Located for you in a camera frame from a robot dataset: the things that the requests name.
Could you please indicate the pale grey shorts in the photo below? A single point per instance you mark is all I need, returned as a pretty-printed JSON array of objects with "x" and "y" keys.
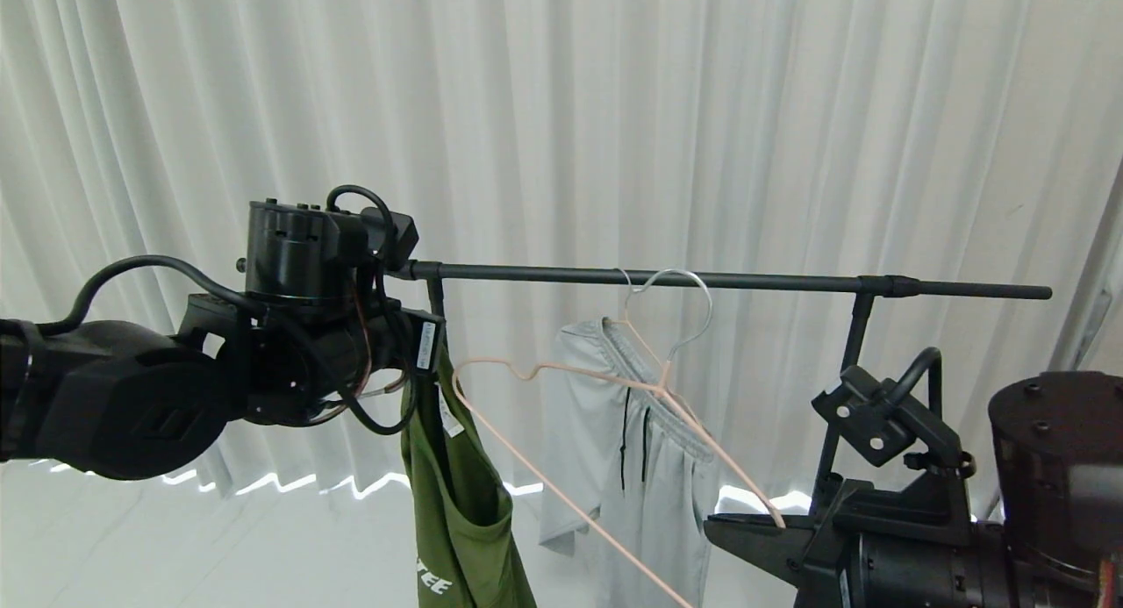
[{"x": 649, "y": 503}]

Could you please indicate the black clothes rack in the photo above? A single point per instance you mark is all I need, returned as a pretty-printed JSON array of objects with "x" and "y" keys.
[{"x": 790, "y": 281}]

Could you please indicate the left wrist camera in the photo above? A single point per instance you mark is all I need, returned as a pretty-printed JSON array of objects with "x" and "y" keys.
[{"x": 390, "y": 239}]

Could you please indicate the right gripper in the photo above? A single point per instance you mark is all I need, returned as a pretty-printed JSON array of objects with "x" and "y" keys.
[{"x": 904, "y": 564}]

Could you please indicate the pink clothes hanger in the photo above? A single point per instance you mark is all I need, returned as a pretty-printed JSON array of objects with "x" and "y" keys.
[
  {"x": 597, "y": 377},
  {"x": 640, "y": 352}
]

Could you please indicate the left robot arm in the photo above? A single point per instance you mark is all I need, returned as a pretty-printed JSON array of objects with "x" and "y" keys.
[{"x": 114, "y": 406}]

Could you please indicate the white curtain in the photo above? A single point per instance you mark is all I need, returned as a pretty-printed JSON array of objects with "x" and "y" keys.
[{"x": 614, "y": 108}]

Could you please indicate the green sleeveless shirt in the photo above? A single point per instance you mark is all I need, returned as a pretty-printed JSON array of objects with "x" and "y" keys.
[{"x": 465, "y": 503}]

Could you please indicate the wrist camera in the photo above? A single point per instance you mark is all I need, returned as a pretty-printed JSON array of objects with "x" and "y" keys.
[
  {"x": 864, "y": 415},
  {"x": 390, "y": 239}
]

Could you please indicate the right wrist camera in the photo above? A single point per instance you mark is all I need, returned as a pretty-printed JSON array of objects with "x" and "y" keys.
[{"x": 864, "y": 415}]

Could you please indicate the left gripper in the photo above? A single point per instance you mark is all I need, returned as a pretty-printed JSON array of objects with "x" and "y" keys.
[{"x": 307, "y": 362}]

